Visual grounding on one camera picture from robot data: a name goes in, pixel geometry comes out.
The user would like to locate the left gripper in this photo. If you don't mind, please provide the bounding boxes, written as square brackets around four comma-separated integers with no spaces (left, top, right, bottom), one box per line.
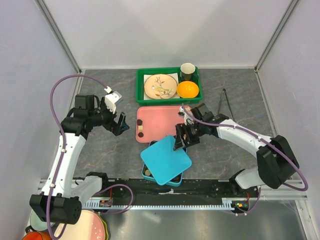
[88,97,129,136]

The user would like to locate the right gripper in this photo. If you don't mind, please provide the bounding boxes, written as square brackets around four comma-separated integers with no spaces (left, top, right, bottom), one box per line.
[173,120,206,151]

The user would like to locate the blue tin lid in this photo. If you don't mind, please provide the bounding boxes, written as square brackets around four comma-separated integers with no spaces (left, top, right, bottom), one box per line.
[139,134,193,186]

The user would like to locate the pink chocolate tray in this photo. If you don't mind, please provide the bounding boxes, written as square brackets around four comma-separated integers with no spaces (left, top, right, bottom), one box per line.
[135,105,184,143]

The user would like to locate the blue chocolate tin box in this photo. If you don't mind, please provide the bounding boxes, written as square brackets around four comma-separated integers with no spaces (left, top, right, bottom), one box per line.
[141,139,188,188]

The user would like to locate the metal tongs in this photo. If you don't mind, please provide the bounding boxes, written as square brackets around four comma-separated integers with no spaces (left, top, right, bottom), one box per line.
[216,88,235,120]

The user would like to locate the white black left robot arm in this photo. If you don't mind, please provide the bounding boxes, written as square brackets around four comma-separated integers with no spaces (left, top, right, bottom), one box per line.
[29,91,130,225]

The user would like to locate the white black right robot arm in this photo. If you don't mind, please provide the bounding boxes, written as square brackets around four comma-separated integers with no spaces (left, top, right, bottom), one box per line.
[173,103,300,197]

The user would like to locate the brown plastic chocolate insert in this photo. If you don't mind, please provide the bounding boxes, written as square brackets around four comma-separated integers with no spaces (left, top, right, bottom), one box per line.
[144,169,182,182]

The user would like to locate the green plastic crate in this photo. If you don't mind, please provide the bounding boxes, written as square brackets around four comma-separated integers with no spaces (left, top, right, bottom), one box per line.
[135,67,203,106]

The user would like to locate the decorated ceramic plate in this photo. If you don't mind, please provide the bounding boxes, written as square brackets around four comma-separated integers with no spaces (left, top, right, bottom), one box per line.
[143,74,178,100]

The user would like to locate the yellow bowl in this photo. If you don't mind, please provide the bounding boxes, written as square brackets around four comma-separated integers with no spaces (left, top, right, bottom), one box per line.
[176,81,200,99]

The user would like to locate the green mug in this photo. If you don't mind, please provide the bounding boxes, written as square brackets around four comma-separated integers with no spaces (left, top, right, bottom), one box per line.
[180,62,199,82]

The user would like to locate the pink white plate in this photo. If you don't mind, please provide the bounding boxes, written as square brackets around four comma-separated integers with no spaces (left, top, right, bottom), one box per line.
[60,210,109,240]

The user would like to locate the pale green bowl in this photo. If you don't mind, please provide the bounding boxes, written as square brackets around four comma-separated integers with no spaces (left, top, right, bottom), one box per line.
[29,211,47,232]

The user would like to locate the orange red mug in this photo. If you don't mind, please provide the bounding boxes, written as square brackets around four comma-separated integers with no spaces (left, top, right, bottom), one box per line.
[22,226,52,240]

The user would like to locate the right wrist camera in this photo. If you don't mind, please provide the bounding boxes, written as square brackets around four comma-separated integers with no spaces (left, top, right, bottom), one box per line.
[178,106,194,125]

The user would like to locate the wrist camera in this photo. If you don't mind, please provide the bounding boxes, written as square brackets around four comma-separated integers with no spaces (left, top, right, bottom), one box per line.
[178,106,194,125]
[104,91,122,114]

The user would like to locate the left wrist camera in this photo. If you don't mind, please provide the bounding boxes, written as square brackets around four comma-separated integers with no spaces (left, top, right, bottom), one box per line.
[104,91,122,114]

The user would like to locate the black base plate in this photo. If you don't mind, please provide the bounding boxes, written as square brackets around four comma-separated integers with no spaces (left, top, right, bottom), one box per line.
[106,178,259,199]

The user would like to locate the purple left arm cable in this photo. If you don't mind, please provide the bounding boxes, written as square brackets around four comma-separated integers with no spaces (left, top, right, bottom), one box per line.
[46,74,135,240]

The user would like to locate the slotted cable duct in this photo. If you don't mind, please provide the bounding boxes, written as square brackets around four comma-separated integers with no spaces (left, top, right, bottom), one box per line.
[82,198,245,212]

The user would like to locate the aluminium frame rail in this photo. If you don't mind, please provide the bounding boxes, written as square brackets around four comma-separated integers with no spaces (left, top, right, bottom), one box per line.
[34,0,83,76]

